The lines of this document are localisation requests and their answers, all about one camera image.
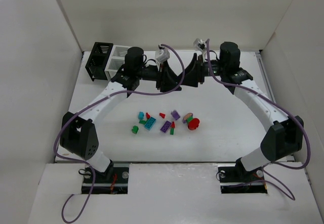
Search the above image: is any purple curved lego piece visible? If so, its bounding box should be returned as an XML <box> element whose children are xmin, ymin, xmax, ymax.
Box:
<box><xmin>171</xmin><ymin>110</ymin><xmax>181</xmax><ymax>120</ymax></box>

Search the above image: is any purple patterned lego piece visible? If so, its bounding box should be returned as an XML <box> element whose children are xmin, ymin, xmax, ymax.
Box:
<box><xmin>182</xmin><ymin>113</ymin><xmax>193</xmax><ymax>123</ymax></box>

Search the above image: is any red flower lego piece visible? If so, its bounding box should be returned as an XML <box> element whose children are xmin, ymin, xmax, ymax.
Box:
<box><xmin>187</xmin><ymin>118</ymin><xmax>200</xmax><ymax>130</ymax></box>

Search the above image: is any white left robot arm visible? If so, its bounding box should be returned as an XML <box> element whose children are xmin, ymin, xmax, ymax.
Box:
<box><xmin>56</xmin><ymin>44</ymin><xmax>185</xmax><ymax>175</ymax></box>

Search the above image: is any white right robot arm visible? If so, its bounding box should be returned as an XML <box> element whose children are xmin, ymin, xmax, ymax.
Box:
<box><xmin>182</xmin><ymin>38</ymin><xmax>307</xmax><ymax>177</ymax></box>

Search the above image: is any white slotted container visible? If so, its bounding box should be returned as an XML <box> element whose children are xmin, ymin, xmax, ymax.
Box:
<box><xmin>104</xmin><ymin>45</ymin><xmax>130</xmax><ymax>81</ymax></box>

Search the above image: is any small teal lego piece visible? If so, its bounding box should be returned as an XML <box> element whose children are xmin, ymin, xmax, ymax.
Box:
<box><xmin>138</xmin><ymin>112</ymin><xmax>144</xmax><ymax>120</ymax></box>

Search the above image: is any teal flat lego brick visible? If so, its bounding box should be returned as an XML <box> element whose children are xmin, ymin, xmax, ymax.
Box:
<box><xmin>144</xmin><ymin>116</ymin><xmax>156</xmax><ymax>130</ymax></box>

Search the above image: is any purple flat lego brick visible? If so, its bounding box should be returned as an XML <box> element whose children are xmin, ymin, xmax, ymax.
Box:
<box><xmin>160</xmin><ymin>120</ymin><xmax>172</xmax><ymax>133</ymax></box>

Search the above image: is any black slotted container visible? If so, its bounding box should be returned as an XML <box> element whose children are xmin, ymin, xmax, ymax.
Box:
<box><xmin>85</xmin><ymin>42</ymin><xmax>113</xmax><ymax>81</ymax></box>

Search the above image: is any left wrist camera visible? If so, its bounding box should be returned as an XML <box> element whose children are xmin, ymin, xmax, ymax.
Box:
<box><xmin>155</xmin><ymin>45</ymin><xmax>170</xmax><ymax>68</ymax></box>

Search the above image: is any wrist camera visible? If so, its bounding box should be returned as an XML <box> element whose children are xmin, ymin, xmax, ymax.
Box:
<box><xmin>155</xmin><ymin>45</ymin><xmax>170</xmax><ymax>68</ymax></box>
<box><xmin>193</xmin><ymin>38</ymin><xmax>207</xmax><ymax>59</ymax></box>

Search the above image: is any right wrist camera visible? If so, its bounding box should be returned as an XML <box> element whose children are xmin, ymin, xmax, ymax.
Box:
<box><xmin>193</xmin><ymin>38</ymin><xmax>207</xmax><ymax>59</ymax></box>

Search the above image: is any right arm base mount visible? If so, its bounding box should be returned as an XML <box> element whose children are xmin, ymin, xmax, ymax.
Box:
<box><xmin>216</xmin><ymin>164</ymin><xmax>268</xmax><ymax>194</ymax></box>

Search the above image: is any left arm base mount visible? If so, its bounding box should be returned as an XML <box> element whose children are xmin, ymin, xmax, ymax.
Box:
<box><xmin>78</xmin><ymin>163</ymin><xmax>130</xmax><ymax>195</ymax></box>

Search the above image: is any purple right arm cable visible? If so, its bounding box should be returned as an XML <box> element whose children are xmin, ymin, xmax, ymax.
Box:
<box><xmin>206</xmin><ymin>38</ymin><xmax>311</xmax><ymax>201</ymax></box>

